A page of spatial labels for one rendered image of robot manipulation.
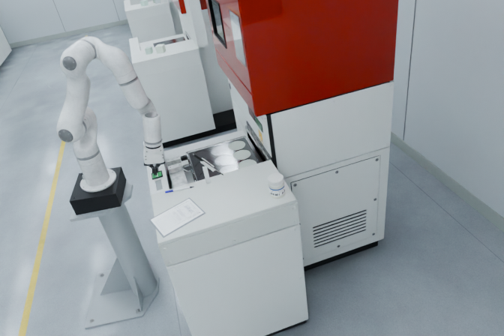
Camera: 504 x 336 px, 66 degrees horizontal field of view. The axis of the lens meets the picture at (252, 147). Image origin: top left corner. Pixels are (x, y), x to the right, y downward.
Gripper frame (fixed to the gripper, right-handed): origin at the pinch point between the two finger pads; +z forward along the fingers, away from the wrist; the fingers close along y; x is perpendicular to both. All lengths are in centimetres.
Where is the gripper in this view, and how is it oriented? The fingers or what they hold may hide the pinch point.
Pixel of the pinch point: (154, 170)
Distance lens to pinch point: 208.0
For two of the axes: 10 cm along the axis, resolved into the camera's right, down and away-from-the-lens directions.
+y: -9.5, 0.9, -2.9
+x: 2.9, 4.8, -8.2
